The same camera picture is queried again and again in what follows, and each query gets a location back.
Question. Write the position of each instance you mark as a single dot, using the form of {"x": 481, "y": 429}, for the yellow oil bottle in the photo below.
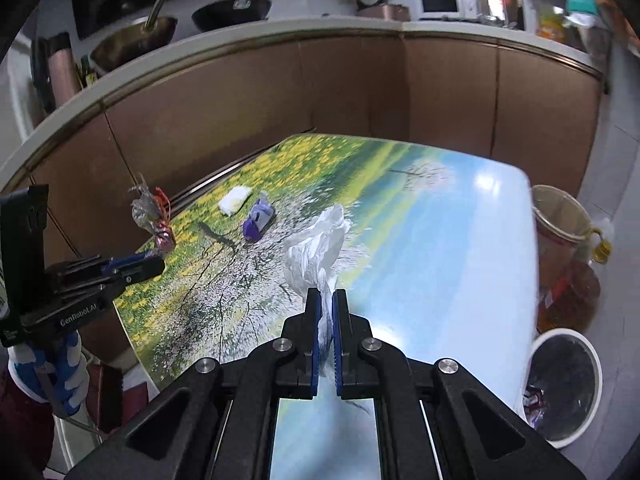
{"x": 552, "y": 25}

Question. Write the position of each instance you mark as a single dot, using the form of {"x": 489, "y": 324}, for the white microwave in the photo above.
{"x": 439, "y": 1}

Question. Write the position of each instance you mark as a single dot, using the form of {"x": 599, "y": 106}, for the small white packet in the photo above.
{"x": 234, "y": 200}

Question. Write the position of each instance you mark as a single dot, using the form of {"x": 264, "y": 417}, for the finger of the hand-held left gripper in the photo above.
{"x": 127, "y": 262}
{"x": 145, "y": 271}

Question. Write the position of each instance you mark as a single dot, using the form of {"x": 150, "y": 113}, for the red-brown foil snack wrapper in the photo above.
{"x": 532, "y": 394}

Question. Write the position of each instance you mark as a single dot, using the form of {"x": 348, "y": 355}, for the white trash bin black liner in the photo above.
{"x": 565, "y": 390}

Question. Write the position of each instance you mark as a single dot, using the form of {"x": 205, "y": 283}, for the rose gold thermos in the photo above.
{"x": 64, "y": 77}

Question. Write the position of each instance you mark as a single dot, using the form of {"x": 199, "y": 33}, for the purple candy wrapper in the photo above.
{"x": 257, "y": 220}
{"x": 536, "y": 415}

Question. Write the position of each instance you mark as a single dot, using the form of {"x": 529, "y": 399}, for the clear candy wrapper red twist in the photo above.
{"x": 152, "y": 215}

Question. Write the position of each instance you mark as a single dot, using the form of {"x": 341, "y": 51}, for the small dark bottle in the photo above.
{"x": 89, "y": 72}

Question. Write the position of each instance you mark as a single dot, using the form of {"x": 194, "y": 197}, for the white tissue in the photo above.
{"x": 317, "y": 250}

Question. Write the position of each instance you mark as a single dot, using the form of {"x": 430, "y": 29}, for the black knife block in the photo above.
{"x": 42, "y": 70}

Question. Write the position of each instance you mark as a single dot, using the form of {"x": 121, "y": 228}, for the person's left hand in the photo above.
{"x": 60, "y": 370}

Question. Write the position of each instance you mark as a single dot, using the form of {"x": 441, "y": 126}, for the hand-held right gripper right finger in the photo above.
{"x": 340, "y": 345}

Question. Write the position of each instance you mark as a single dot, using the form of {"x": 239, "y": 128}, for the large cooking oil bottle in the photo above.
{"x": 570, "y": 290}

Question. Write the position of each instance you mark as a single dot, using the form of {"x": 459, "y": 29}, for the brass wok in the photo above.
{"x": 135, "y": 42}

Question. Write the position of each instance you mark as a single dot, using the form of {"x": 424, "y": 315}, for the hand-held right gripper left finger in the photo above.
{"x": 314, "y": 340}

